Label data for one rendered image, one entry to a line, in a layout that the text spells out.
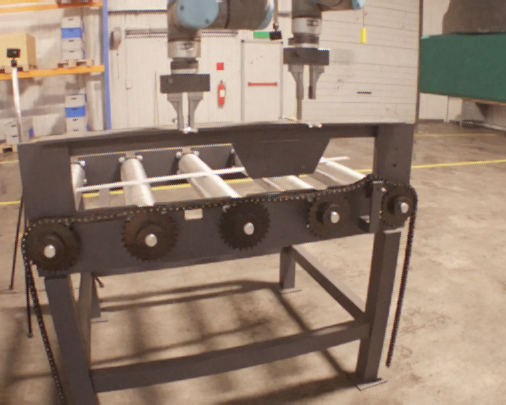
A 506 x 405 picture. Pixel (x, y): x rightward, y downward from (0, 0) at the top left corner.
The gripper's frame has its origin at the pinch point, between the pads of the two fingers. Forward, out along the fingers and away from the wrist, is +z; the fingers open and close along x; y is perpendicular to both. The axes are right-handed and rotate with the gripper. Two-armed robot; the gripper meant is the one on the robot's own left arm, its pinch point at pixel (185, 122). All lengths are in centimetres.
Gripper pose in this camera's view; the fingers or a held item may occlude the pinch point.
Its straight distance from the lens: 115.1
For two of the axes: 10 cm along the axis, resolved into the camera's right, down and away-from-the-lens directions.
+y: 3.3, 2.9, -9.0
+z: 0.0, 9.5, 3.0
